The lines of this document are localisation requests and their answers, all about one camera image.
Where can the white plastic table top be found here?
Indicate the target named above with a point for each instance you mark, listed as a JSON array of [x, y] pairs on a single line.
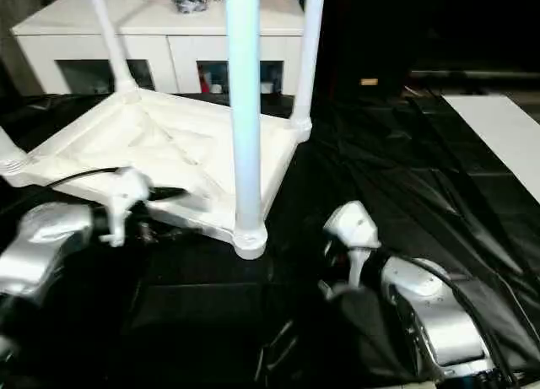
[[147, 140]]

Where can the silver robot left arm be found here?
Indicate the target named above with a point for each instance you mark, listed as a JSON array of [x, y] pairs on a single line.
[[38, 245]]

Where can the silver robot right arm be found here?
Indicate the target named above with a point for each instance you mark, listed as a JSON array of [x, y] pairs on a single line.
[[439, 304]]

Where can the black work mat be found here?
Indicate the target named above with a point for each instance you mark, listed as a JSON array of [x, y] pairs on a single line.
[[401, 174]]

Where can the small yellow object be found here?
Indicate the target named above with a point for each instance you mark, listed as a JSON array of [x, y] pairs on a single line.
[[369, 81]]

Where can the white glass-door cabinet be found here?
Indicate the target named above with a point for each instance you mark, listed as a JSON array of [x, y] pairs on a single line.
[[84, 30]]

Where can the dark bag on cabinet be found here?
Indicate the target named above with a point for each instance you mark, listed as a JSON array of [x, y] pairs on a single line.
[[190, 3]]

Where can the white flat panel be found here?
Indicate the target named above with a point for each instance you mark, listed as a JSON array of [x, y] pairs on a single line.
[[502, 131]]

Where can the grey pleated curtain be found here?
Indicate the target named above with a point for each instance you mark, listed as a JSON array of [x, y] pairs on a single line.
[[17, 39]]

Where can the dark long shelf board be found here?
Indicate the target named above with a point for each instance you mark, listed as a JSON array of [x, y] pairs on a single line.
[[476, 75]]

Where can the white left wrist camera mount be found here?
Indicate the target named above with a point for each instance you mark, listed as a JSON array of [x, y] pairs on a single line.
[[124, 190]]

